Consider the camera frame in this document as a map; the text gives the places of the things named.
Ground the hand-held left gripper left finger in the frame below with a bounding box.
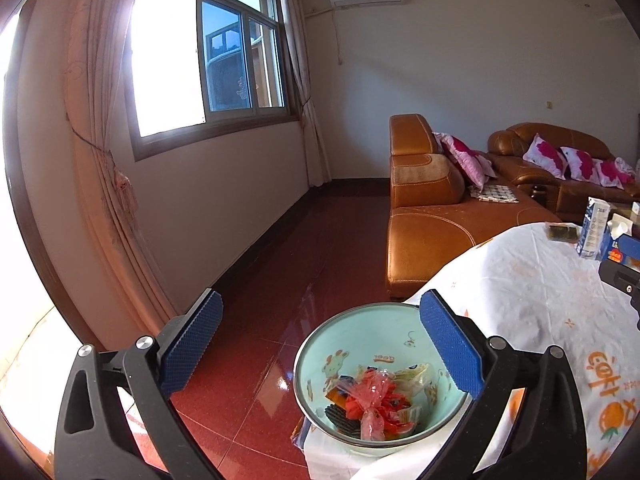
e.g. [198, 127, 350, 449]
[54, 288, 224, 480]

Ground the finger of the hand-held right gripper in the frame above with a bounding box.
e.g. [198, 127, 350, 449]
[597, 258, 640, 332]

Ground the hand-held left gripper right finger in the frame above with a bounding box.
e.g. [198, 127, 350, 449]
[419, 288, 588, 480]

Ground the white wrapper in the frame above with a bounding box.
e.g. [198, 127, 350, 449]
[392, 364, 435, 398]

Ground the pink plastic wrapper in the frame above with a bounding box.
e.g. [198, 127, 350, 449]
[345, 367, 416, 411]

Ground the clear plastic bag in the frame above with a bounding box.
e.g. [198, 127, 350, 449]
[359, 407, 388, 442]

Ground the light blue cartoon trash bin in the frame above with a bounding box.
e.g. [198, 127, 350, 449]
[292, 302, 473, 445]

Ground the black foam net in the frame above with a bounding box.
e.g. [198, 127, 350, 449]
[324, 402, 361, 436]

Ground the blue carton with white top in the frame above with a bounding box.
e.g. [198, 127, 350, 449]
[597, 213, 640, 268]

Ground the tall white blue carton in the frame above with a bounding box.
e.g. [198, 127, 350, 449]
[576, 197, 611, 260]

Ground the dark flat packet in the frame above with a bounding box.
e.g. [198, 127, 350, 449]
[546, 224, 581, 243]

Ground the white printed tablecloth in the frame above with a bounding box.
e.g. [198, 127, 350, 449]
[305, 221, 640, 480]

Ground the white magenta flower pillow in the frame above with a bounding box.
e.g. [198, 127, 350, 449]
[523, 133, 568, 178]
[560, 146, 603, 181]
[592, 158, 636, 190]

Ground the orange leather chaise sofa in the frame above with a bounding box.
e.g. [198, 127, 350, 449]
[385, 114, 563, 302]

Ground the checkered cloth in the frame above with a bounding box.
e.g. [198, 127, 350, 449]
[468, 184, 521, 204]

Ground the brown leather sofa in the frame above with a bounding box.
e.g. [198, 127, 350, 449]
[487, 122, 638, 211]

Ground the pink floral pillow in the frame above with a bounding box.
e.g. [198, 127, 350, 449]
[432, 132, 498, 191]

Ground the narrow pink curtain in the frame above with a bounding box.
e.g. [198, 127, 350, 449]
[277, 0, 333, 188]

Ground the sliding glass window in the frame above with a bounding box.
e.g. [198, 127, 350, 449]
[122, 0, 301, 161]

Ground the large pink curtain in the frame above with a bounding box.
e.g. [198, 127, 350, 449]
[65, 0, 176, 321]

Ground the air conditioner hose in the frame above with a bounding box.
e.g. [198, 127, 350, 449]
[332, 7, 347, 67]

